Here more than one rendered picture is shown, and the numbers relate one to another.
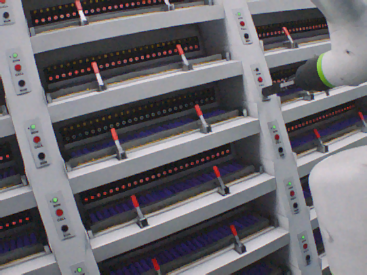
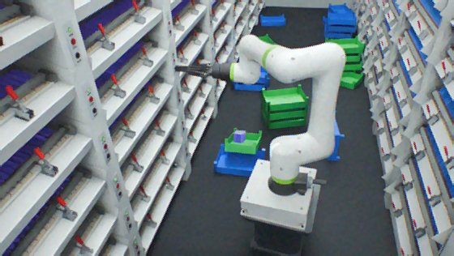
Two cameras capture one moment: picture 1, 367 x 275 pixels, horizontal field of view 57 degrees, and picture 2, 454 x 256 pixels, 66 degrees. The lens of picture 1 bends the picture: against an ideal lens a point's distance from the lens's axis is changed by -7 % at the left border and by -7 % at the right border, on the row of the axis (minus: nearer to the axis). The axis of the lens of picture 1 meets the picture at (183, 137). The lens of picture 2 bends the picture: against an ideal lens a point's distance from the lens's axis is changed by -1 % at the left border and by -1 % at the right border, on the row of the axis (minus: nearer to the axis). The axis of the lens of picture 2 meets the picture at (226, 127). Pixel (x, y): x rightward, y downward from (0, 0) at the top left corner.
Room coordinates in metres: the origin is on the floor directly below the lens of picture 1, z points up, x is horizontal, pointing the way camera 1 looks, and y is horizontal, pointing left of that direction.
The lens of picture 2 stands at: (-0.04, 0.86, 1.55)
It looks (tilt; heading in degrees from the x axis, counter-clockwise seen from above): 36 degrees down; 308
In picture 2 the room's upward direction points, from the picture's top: 3 degrees counter-clockwise
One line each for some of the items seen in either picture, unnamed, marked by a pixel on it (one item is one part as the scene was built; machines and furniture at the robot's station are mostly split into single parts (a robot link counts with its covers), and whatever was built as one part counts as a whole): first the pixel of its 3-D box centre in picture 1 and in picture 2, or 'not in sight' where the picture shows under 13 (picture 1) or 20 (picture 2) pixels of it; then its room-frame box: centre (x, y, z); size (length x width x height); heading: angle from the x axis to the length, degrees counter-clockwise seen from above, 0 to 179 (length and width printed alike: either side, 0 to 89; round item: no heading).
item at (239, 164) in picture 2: not in sight; (240, 160); (0.94, -0.55, 0.04); 0.30 x 0.20 x 0.08; 23
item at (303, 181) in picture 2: not in sight; (296, 181); (0.41, -0.23, 0.41); 0.26 x 0.15 x 0.06; 21
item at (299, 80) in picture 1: (303, 78); (212, 70); (0.97, -0.37, 0.76); 0.09 x 0.08 x 0.08; 23
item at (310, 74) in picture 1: (322, 74); (226, 72); (0.91, -0.39, 0.75); 0.09 x 0.06 x 0.12; 113
